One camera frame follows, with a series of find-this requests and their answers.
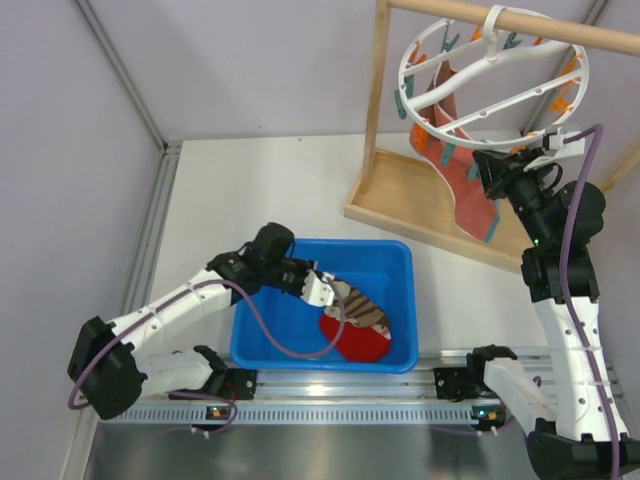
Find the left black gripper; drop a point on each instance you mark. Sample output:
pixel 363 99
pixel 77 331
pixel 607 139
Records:
pixel 304 265

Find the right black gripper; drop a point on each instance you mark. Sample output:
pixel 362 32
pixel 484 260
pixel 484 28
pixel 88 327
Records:
pixel 498 170

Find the teal clip front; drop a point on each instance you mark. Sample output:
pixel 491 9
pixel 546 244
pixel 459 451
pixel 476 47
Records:
pixel 473 172

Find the pink and brown sock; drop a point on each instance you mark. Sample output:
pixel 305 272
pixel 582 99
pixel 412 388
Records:
pixel 475 214

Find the small cream sock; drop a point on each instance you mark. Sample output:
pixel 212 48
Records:
pixel 333 312

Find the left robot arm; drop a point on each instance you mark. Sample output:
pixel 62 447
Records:
pixel 115 363

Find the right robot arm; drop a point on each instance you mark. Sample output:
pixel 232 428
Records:
pixel 577 434

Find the orange clip front right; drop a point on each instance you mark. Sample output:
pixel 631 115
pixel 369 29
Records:
pixel 520 148

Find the orange clip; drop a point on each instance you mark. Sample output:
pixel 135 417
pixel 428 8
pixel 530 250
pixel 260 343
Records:
pixel 421 138
pixel 416 57
pixel 480 33
pixel 520 148

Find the orange clip lower left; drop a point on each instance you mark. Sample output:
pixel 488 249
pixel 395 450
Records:
pixel 421 138

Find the teal clip left rim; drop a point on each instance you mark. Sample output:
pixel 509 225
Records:
pixel 408 88

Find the teal clip far right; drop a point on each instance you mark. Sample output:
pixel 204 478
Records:
pixel 512 41

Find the teal clip holding sock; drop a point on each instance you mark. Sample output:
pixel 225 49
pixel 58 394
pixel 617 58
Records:
pixel 448 42

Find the orange clip inner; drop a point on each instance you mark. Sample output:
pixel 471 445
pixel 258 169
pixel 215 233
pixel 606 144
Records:
pixel 416 57

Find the orange clip far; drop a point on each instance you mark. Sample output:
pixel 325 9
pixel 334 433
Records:
pixel 480 33

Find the white round clip hanger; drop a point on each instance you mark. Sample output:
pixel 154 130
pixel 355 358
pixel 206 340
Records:
pixel 477 58

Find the wooden hanging rack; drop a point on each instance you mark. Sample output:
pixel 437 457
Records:
pixel 404 194

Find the brown striped sock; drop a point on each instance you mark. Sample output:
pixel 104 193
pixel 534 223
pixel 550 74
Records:
pixel 362 313

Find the blue plastic bin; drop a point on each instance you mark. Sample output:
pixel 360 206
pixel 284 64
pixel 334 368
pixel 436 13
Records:
pixel 282 332

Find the red sock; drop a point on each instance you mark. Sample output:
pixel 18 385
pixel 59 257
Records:
pixel 367 344

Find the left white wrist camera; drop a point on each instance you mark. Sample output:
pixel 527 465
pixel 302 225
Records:
pixel 316 289

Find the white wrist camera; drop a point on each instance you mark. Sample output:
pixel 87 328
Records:
pixel 557 145
pixel 316 289

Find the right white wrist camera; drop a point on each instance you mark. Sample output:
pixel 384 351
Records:
pixel 557 145

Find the aluminium mounting rail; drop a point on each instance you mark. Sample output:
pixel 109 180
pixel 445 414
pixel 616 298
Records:
pixel 280 397

